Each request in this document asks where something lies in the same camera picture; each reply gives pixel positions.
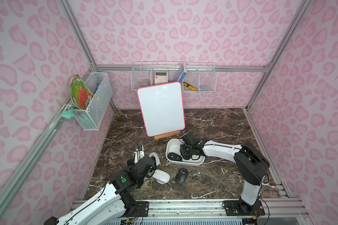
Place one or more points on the black mouse in box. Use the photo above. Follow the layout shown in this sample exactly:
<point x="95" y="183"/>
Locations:
<point x="174" y="157"/>

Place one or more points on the white mesh side basket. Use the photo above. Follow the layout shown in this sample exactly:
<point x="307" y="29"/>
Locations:
<point x="91" y="118"/>

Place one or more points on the white computer mouse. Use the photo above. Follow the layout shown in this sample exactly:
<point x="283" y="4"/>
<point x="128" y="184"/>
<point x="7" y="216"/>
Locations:
<point x="155" y="157"/>
<point x="161" y="177"/>

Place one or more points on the green red snack bag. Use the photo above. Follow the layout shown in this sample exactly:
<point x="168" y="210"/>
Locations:
<point x="80" y="95"/>

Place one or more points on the pink framed whiteboard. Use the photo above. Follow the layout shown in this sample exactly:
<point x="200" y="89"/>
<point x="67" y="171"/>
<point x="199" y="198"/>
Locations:
<point x="162" y="108"/>

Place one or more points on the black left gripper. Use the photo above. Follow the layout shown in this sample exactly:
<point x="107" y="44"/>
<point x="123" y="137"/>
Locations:
<point x="142" y="161"/>

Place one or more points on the yellow utility knife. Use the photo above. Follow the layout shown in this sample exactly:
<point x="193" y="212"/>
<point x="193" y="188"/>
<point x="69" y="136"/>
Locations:
<point x="189" y="86"/>

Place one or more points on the wooden easel stand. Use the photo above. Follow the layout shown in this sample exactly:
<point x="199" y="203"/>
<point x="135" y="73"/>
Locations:
<point x="158" y="137"/>

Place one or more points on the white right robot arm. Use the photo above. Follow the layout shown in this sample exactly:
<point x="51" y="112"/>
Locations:
<point x="251" y="164"/>

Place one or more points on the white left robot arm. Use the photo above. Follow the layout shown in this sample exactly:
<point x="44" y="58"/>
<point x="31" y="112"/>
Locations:
<point x="114" y="200"/>

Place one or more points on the white plastic storage box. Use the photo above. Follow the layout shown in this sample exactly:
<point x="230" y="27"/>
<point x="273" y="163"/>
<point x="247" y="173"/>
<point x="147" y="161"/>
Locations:
<point x="173" y="145"/>

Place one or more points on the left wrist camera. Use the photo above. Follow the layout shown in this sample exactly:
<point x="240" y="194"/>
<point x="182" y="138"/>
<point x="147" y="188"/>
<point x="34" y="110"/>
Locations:
<point x="139" y="153"/>

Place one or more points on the black computer mouse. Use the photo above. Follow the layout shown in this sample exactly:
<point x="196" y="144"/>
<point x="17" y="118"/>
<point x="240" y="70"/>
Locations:
<point x="181" y="176"/>

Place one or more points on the teal wall hook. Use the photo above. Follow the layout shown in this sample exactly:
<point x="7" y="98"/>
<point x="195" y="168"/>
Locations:
<point x="68" y="114"/>

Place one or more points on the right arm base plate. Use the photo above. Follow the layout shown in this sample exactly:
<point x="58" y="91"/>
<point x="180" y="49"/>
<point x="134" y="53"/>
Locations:
<point x="241" y="208"/>

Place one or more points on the white wire wall basket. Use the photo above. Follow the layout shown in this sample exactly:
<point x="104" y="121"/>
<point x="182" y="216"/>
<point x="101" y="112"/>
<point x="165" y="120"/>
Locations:
<point x="200" y="75"/>

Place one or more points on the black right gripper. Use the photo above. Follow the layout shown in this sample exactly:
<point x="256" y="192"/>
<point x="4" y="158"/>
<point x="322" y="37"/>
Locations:
<point x="186" y="149"/>

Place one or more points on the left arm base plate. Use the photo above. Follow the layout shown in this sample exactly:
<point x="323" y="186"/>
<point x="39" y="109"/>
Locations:
<point x="140" y="208"/>

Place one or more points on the blue book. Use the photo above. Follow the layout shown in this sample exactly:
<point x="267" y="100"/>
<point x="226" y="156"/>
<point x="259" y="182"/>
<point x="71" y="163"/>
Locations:
<point x="181" y="73"/>

